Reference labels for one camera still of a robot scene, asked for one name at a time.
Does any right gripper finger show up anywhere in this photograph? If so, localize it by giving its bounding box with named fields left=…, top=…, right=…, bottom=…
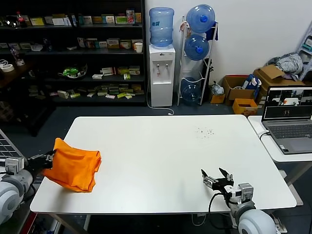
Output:
left=218, top=167, right=234, bottom=182
left=200, top=169, right=219, bottom=187

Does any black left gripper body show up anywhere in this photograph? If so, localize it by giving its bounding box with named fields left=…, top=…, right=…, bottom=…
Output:
left=26, top=155, right=48, bottom=171

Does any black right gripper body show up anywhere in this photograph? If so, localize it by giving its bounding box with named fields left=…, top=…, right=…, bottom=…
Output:
left=212, top=178, right=234, bottom=193

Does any orange t-shirt with white print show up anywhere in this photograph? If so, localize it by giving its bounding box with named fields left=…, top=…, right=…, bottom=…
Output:
left=41, top=137, right=102, bottom=193

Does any grey clothes pile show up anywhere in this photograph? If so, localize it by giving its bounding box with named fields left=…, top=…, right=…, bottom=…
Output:
left=270, top=52, right=305, bottom=80

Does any white side table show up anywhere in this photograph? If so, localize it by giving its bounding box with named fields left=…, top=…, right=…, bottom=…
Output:
left=248, top=114, right=312, bottom=187

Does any white power strip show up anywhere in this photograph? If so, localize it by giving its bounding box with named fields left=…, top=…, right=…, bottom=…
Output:
left=269, top=213, right=288, bottom=232

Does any orange open box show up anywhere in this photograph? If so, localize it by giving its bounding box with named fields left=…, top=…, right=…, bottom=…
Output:
left=232, top=98, right=259, bottom=116

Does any grey open laptop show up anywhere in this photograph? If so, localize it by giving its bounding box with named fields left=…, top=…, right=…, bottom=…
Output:
left=262, top=85, right=312, bottom=156

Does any small yellow cardboard box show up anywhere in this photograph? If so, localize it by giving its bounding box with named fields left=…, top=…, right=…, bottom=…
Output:
left=210, top=94, right=227, bottom=104

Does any large open cardboard box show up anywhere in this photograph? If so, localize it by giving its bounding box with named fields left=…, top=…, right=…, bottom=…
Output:
left=222, top=75, right=256, bottom=106

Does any bowl with green fruit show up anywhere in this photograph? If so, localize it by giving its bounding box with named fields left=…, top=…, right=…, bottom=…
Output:
left=58, top=63, right=88, bottom=79

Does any grey plastic bag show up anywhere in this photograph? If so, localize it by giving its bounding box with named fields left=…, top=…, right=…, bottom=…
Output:
left=211, top=82, right=225, bottom=96

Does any blue and white bag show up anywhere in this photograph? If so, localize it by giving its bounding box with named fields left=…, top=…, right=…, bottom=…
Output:
left=242, top=74, right=263, bottom=90

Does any black shelving unit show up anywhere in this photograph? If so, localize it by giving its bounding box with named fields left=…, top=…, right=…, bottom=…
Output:
left=0, top=0, right=146, bottom=107

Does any clear plastic bottle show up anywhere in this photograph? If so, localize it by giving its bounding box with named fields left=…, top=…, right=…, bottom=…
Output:
left=11, top=47, right=26, bottom=66

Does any black stand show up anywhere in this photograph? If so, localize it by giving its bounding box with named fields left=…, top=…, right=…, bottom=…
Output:
left=202, top=58, right=215, bottom=98

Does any cardboard box with open flaps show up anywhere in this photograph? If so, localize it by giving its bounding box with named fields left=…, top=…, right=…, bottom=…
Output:
left=253, top=64, right=307, bottom=103

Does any white water dispenser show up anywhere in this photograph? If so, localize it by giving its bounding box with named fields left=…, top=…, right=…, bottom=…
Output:
left=148, top=45, right=176, bottom=107

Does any white red print box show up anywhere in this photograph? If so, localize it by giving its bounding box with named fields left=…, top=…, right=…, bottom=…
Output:
left=119, top=39, right=133, bottom=50

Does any cola bottle red label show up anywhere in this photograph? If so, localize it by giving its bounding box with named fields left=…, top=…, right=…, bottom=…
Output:
left=16, top=11, right=28, bottom=27

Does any shiny glass bowl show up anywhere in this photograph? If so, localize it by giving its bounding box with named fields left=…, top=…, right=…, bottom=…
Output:
left=4, top=15, right=20, bottom=27

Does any white plastic drawer rack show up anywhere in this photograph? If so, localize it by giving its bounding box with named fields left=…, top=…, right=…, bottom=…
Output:
left=296, top=35, right=312, bottom=81

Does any tall pink printed box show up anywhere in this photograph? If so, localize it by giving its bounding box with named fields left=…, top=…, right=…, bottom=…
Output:
left=125, top=9, right=136, bottom=24

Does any tilted blue water jug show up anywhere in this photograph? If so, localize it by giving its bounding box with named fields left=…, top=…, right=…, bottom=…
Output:
left=186, top=4, right=216, bottom=34

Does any upright blue water jug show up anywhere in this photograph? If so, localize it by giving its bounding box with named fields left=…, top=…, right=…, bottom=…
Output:
left=149, top=7, right=175, bottom=48

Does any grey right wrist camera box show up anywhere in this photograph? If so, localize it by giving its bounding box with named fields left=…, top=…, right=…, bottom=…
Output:
left=230, top=182, right=254, bottom=204

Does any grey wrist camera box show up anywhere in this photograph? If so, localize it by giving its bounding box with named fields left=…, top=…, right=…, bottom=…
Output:
left=230, top=182, right=254, bottom=204
left=4, top=157, right=25, bottom=175

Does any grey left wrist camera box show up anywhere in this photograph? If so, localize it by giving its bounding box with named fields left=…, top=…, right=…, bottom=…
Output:
left=4, top=157, right=25, bottom=175

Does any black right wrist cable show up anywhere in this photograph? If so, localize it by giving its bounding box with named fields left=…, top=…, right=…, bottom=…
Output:
left=207, top=192, right=232, bottom=230

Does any white wire grid panel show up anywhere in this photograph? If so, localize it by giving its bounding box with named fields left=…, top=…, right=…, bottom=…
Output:
left=0, top=128, right=27, bottom=160

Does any white cable under table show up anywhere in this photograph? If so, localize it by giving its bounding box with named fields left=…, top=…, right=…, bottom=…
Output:
left=191, top=213, right=208, bottom=226

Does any white dispenser power cable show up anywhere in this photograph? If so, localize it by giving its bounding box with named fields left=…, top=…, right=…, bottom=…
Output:
left=147, top=80, right=175, bottom=115

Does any white wire jug rack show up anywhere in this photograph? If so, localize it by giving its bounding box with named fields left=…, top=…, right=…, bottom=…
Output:
left=177, top=16, right=219, bottom=106

